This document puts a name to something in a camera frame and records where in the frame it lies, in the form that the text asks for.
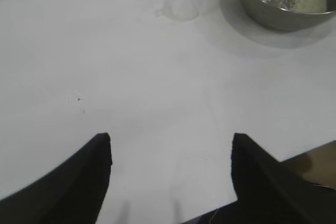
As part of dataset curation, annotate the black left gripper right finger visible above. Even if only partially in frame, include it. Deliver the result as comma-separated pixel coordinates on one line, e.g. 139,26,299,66
230,132,336,224

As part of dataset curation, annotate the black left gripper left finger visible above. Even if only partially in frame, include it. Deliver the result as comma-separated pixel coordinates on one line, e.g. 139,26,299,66
0,132,113,224

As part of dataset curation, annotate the stainless steel mixing bowl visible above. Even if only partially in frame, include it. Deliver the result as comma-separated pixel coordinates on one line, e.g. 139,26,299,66
234,0,336,31

